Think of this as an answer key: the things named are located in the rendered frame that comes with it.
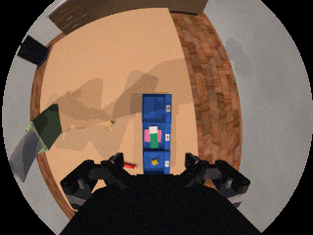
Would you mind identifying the green and white eraser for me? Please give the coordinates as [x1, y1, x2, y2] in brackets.
[150, 126, 158, 148]

